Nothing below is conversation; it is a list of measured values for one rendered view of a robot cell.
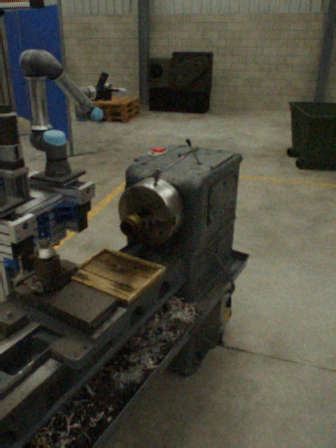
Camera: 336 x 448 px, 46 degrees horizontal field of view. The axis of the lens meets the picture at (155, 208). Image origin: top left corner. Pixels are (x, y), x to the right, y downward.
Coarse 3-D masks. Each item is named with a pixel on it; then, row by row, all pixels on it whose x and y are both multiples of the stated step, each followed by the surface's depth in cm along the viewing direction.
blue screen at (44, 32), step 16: (16, 16) 750; (32, 16) 682; (48, 16) 626; (16, 32) 771; (32, 32) 699; (48, 32) 640; (16, 48) 792; (32, 48) 717; (48, 48) 655; (64, 48) 608; (16, 64) 815; (64, 64) 616; (16, 80) 839; (48, 80) 686; (16, 96) 865; (48, 96) 703; (64, 96) 643; (16, 112) 890; (48, 112) 721; (64, 112) 658; (64, 128) 674
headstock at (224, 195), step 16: (144, 160) 217; (160, 160) 217; (192, 160) 217; (208, 160) 217; (240, 160) 229; (128, 176) 209; (160, 176) 200; (176, 176) 196; (192, 176) 193; (208, 176) 196; (224, 176) 218; (192, 192) 191; (208, 192) 203; (224, 192) 219; (192, 208) 194; (208, 208) 206; (224, 208) 225; (192, 224) 197; (208, 224) 210; (176, 240) 206; (192, 240) 201
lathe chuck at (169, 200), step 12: (144, 180) 195; (144, 192) 187; (156, 192) 183; (168, 192) 187; (120, 204) 198; (144, 204) 189; (156, 204) 186; (168, 204) 183; (120, 216) 200; (144, 216) 199; (168, 216) 184; (180, 216) 190; (156, 228) 190; (168, 228) 187; (144, 240) 197; (156, 240) 193
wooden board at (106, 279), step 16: (96, 256) 194; (112, 256) 196; (128, 256) 192; (80, 272) 182; (96, 272) 182; (112, 272) 182; (128, 272) 182; (144, 272) 182; (160, 272) 179; (96, 288) 168; (112, 288) 171; (144, 288) 170; (128, 304) 161
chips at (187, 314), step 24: (168, 312) 204; (192, 312) 208; (144, 336) 192; (168, 336) 185; (120, 360) 179; (144, 360) 175; (96, 384) 167; (120, 384) 165; (72, 408) 156; (96, 408) 156; (120, 408) 156; (48, 432) 145; (72, 432) 146; (96, 432) 147
